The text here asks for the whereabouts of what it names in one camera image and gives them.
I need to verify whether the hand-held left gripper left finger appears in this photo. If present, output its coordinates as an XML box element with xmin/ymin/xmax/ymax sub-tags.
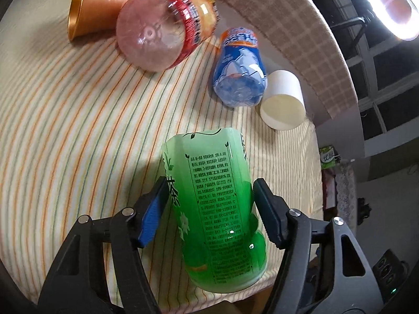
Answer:
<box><xmin>38</xmin><ymin>176</ymin><xmax>169</xmax><ymax>314</ymax></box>

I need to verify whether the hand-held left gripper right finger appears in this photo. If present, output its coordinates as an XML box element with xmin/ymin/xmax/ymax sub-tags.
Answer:
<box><xmin>253</xmin><ymin>178</ymin><xmax>384</xmax><ymax>314</ymax></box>

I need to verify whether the green cut-bottle cup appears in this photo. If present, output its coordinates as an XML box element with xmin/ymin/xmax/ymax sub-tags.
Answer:
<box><xmin>162</xmin><ymin>127</ymin><xmax>268</xmax><ymax>294</ymax></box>

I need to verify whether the white paper cup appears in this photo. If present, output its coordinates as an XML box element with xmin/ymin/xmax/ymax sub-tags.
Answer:
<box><xmin>260</xmin><ymin>70</ymin><xmax>306</xmax><ymax>130</ymax></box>

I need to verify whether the blue cut-bottle cup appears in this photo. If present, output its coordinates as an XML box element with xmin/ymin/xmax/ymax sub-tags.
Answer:
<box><xmin>212</xmin><ymin>26</ymin><xmax>269</xmax><ymax>108</ymax></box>

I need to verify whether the red cut-bottle cup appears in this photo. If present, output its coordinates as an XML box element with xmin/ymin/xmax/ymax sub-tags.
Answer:
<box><xmin>116</xmin><ymin>0</ymin><xmax>218</xmax><ymax>72</ymax></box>

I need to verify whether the gold paper cup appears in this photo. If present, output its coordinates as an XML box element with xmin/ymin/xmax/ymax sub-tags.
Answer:
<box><xmin>67</xmin><ymin>0</ymin><xmax>148</xmax><ymax>42</ymax></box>

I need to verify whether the green snack packet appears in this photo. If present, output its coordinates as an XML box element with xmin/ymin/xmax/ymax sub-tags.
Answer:
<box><xmin>319</xmin><ymin>146</ymin><xmax>338</xmax><ymax>171</ymax></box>

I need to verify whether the striped bed sheet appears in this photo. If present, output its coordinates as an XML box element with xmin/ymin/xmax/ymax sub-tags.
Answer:
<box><xmin>0</xmin><ymin>0</ymin><xmax>324</xmax><ymax>306</ymax></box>

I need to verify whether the black power strip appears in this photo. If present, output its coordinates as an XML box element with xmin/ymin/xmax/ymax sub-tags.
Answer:
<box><xmin>372</xmin><ymin>249</ymin><xmax>410</xmax><ymax>305</ymax></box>

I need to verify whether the checked brown blanket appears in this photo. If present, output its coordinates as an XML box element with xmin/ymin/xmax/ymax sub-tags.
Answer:
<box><xmin>177</xmin><ymin>0</ymin><xmax>359</xmax><ymax>128</ymax></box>

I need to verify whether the black light stand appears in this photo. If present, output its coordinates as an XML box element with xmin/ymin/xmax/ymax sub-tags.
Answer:
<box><xmin>329</xmin><ymin>10</ymin><xmax>377</xmax><ymax>45</ymax></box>

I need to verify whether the window frame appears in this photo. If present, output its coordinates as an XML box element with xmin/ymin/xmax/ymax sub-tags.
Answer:
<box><xmin>295</xmin><ymin>0</ymin><xmax>419</xmax><ymax>142</ymax></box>

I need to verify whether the ring light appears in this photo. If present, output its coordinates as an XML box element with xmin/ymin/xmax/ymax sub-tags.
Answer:
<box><xmin>356</xmin><ymin>0</ymin><xmax>419</xmax><ymax>41</ymax></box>

